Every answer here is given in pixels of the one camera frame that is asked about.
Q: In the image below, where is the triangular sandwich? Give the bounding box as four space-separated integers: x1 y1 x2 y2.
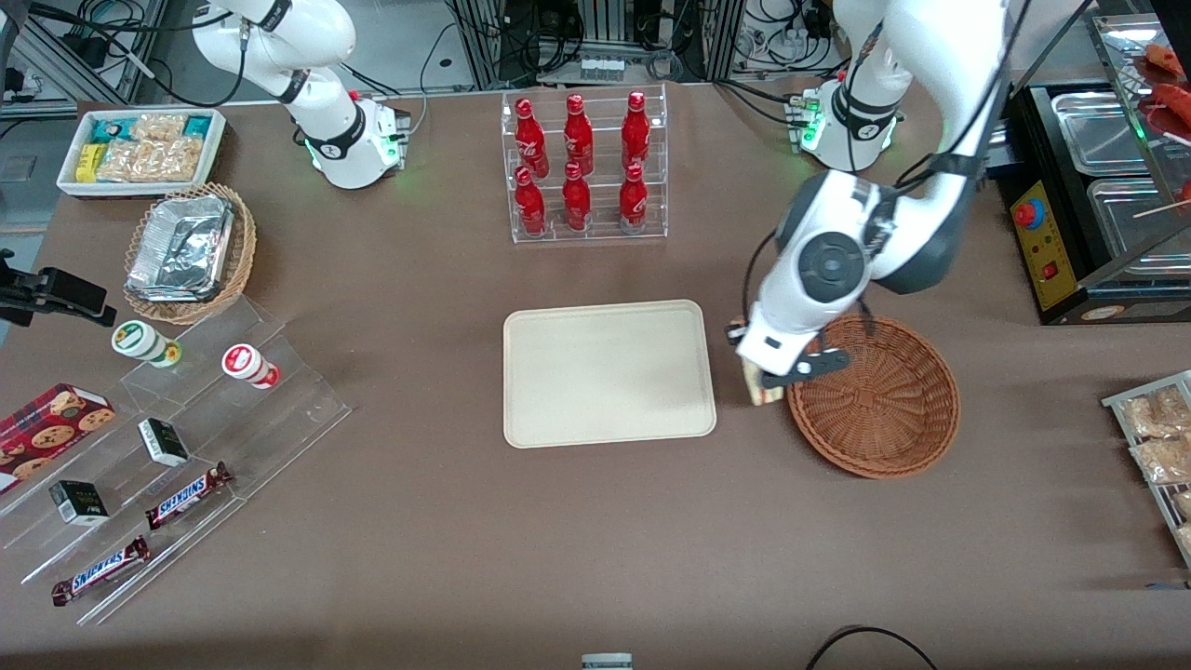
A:
728 316 785 408

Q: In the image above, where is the aluminium frame rack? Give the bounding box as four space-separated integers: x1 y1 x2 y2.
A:
451 0 745 89

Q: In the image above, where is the white rectangular snack bin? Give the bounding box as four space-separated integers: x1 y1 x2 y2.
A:
56 108 227 199

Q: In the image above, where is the round brown wicker basket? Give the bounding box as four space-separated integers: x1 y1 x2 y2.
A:
786 315 961 480

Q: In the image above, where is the clear acrylic bottle rack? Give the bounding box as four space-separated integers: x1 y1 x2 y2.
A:
501 84 669 245

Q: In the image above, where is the light wicker basket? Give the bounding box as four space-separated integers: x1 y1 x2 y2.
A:
123 182 258 326

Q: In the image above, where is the red cookie box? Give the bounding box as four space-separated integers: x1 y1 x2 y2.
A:
0 383 116 495

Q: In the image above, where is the Snickers bar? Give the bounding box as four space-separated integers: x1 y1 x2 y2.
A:
51 536 152 607
145 462 234 531

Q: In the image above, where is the green lid yogurt cup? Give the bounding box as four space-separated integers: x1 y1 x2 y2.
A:
111 320 182 369

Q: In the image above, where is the small black carton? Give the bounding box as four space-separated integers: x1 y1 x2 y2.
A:
138 418 190 468
49 480 110 527

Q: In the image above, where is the black floor cable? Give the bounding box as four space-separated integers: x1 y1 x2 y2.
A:
805 625 941 670

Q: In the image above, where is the red lid yogurt cup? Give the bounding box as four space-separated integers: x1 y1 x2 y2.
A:
221 343 280 390

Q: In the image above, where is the clear bag of crackers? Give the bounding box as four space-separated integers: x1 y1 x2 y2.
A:
97 138 204 183
128 114 189 142

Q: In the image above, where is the beige plastic tray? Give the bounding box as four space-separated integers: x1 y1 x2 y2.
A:
502 299 718 449

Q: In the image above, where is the aluminium foil container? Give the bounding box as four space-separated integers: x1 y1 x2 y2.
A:
126 194 234 303

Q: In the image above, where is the steel pan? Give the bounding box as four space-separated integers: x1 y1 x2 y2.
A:
1050 90 1153 177
1086 177 1191 282

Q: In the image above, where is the black food warmer appliance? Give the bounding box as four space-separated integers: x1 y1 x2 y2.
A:
996 9 1191 327

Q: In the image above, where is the clear acrylic stepped shelf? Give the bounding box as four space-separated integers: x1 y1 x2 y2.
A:
0 296 353 626

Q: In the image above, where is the red cola bottle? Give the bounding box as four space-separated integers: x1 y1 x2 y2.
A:
564 93 595 176
515 166 547 235
619 162 649 232
562 162 592 232
622 90 651 170
515 98 550 178

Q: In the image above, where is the grey wrist camera black bracket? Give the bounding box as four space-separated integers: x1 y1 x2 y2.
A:
761 348 850 390

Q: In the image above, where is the white wire rack tray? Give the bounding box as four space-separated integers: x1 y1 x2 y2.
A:
1103 370 1191 569

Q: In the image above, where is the clear bag of pastry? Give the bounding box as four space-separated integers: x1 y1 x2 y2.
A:
1130 435 1191 486
1120 387 1191 439

